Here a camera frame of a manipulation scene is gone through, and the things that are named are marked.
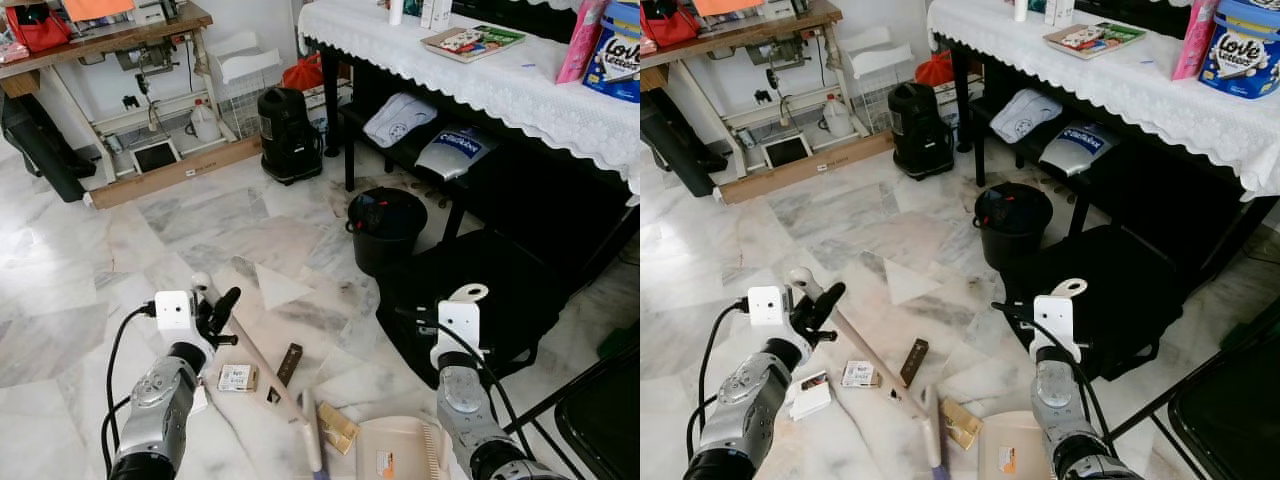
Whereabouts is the wooden handled brush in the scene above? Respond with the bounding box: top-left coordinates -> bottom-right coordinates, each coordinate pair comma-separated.
190,271 -> 331,480
788,267 -> 951,480

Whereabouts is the white triangular paper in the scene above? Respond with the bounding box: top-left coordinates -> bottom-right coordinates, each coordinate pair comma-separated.
884,256 -> 944,306
254,261 -> 315,310

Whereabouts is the dark brown flat stick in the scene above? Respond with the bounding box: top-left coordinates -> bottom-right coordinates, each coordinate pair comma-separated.
898,338 -> 930,388
274,342 -> 305,387

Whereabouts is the brown cardboard piece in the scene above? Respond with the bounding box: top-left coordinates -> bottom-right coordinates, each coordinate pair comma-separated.
317,401 -> 360,455
940,398 -> 984,451

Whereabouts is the white framed tablet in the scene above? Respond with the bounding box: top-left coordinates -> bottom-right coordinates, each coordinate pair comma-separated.
761,133 -> 814,172
130,138 -> 184,177

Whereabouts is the black round bucket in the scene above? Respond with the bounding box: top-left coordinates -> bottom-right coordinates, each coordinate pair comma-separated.
345,186 -> 430,278
973,181 -> 1055,273

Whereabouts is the black vacuum cleaner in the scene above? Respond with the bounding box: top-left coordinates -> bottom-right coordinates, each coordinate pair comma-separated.
256,86 -> 324,187
887,81 -> 955,182

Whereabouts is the white plastic jug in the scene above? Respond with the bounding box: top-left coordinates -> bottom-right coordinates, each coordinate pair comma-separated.
820,93 -> 854,139
188,98 -> 224,144

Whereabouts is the long black case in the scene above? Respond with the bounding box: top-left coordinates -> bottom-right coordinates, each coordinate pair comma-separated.
640,88 -> 729,199
0,92 -> 98,205

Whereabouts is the black folding chair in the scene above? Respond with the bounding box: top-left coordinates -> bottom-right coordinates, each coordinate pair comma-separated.
1110,310 -> 1280,480
500,320 -> 641,480

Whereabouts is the black cloth covered stool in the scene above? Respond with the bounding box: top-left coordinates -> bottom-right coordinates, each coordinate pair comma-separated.
374,228 -> 573,389
1000,224 -> 1193,383

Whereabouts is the red plastic bag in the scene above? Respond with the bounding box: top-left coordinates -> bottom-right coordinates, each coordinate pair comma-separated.
914,50 -> 956,89
281,53 -> 327,94

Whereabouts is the silver and blue bag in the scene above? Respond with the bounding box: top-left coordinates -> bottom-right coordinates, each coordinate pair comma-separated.
414,126 -> 500,182
1038,121 -> 1123,178

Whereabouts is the wooden workbench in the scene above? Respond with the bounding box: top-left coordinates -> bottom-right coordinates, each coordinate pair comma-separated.
640,0 -> 897,207
0,0 -> 263,211

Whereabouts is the orange sheet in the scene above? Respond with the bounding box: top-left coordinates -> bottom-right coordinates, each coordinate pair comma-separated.
62,0 -> 137,22
692,0 -> 766,17

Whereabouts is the blue love letters tin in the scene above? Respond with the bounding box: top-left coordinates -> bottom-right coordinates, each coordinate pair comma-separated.
582,0 -> 641,103
1197,0 -> 1280,101

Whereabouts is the table with white lace cloth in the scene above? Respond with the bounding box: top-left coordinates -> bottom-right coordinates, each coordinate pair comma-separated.
927,0 -> 1280,261
297,0 -> 641,251

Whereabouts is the pink packet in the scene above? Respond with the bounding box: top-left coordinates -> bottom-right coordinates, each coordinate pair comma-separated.
1172,0 -> 1223,81
555,0 -> 614,85

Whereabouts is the tray with snack packets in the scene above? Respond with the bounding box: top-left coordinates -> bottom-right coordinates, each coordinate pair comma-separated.
419,24 -> 529,64
1043,21 -> 1148,60

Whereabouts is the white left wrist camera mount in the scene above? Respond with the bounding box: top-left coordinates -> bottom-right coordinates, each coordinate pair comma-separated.
746,286 -> 787,328
154,291 -> 197,332

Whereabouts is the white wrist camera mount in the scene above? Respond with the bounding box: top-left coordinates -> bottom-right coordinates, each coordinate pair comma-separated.
1034,294 -> 1078,366
746,286 -> 787,328
437,299 -> 484,372
154,291 -> 197,332

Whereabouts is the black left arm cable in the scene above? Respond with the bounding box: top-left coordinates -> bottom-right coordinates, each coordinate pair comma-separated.
100,303 -> 158,476
685,297 -> 749,461

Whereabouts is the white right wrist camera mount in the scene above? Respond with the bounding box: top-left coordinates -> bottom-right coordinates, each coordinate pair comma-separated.
1034,294 -> 1078,366
437,299 -> 484,372

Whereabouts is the white wire rack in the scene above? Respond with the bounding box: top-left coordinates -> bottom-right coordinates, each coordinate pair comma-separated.
207,30 -> 285,141
838,25 -> 916,136

